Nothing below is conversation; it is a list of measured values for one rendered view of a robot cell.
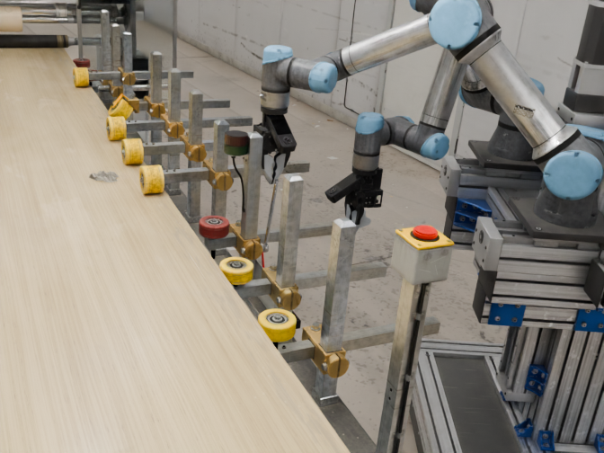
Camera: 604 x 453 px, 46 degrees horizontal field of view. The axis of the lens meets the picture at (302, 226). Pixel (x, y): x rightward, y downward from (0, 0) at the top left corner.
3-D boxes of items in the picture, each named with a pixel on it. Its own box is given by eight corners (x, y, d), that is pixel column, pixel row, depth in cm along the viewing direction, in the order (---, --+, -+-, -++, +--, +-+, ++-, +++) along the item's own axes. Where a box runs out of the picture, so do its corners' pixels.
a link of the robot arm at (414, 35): (492, -22, 172) (319, 48, 197) (483, -19, 163) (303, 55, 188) (507, 25, 174) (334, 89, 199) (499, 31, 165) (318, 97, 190)
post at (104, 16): (110, 106, 366) (107, 9, 347) (111, 108, 364) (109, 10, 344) (102, 106, 365) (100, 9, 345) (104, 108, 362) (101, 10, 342)
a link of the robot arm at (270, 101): (294, 93, 185) (265, 94, 181) (293, 111, 187) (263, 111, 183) (283, 86, 191) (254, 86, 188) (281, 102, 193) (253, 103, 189)
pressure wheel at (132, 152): (139, 133, 226) (145, 152, 222) (137, 149, 233) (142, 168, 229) (120, 134, 224) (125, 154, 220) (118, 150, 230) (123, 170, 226)
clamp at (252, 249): (244, 237, 203) (245, 221, 201) (262, 259, 192) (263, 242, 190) (226, 240, 201) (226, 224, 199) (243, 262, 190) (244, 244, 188)
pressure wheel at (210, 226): (222, 250, 201) (224, 212, 196) (231, 262, 194) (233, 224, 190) (194, 253, 197) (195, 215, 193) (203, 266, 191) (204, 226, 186)
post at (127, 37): (131, 138, 326) (129, 31, 306) (133, 140, 323) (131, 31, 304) (124, 138, 325) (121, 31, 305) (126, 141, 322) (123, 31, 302)
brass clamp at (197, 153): (195, 148, 240) (196, 134, 238) (208, 162, 229) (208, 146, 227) (177, 149, 238) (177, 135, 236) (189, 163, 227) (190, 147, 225)
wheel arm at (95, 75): (191, 76, 330) (191, 68, 329) (193, 78, 327) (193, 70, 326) (79, 78, 310) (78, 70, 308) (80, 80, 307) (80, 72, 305)
